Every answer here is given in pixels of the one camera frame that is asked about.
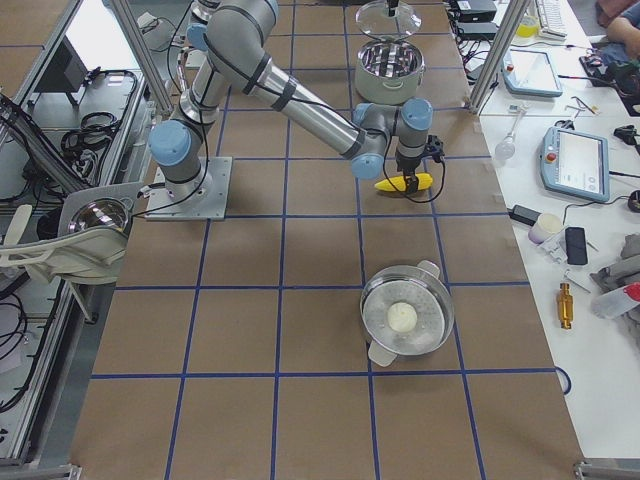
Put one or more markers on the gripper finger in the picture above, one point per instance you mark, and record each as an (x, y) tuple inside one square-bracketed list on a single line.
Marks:
[(411, 184)]

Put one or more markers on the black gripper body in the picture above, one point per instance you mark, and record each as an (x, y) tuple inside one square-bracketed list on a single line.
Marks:
[(391, 5), (406, 164)]

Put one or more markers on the yellow corn cob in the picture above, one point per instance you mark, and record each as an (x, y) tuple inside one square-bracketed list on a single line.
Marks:
[(397, 184)]

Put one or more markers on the glass pot lid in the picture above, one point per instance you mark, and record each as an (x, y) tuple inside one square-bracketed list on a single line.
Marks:
[(373, 21)]

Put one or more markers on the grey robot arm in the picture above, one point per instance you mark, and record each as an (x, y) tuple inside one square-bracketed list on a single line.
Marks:
[(233, 41)]

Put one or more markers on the pale green cooking pot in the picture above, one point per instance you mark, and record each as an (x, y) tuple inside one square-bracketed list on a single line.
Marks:
[(389, 72)]

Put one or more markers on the steel steamer pot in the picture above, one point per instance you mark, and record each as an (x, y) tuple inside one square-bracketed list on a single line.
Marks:
[(418, 285)]

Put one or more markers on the black power adapter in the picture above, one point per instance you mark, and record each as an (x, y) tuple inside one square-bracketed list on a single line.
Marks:
[(523, 215)]

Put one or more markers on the white steamed bun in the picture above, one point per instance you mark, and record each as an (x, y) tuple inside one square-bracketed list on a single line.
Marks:
[(402, 317)]

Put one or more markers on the yellow tape roll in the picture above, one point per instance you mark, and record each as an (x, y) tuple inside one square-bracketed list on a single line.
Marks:
[(528, 27)]

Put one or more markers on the white paper cup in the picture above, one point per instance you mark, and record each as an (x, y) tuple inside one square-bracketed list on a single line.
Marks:
[(545, 226)]

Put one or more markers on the blue teach pendant far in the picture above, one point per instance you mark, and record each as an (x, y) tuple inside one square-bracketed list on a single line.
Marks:
[(530, 72)]

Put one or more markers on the blue teach pendant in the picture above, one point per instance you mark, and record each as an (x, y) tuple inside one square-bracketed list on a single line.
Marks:
[(575, 164), (530, 72)]

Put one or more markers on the white keyboard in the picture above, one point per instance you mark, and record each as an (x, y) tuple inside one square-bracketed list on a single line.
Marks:
[(550, 19)]

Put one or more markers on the blue teach pendant near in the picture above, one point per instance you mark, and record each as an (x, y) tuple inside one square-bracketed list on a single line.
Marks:
[(575, 164)]

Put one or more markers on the black scissors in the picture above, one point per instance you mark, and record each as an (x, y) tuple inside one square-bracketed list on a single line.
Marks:
[(565, 124)]

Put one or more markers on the black phone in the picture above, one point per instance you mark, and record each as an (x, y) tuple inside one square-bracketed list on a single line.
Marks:
[(576, 246)]

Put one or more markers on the gold brass fitting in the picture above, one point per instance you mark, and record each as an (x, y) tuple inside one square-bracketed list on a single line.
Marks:
[(564, 303)]

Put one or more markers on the white office chair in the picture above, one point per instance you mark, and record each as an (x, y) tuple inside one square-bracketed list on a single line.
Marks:
[(92, 256)]

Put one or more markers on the aluminium frame post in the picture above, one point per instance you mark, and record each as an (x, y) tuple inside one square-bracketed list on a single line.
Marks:
[(513, 14)]

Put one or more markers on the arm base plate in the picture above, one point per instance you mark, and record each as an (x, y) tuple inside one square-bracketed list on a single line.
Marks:
[(203, 198)]

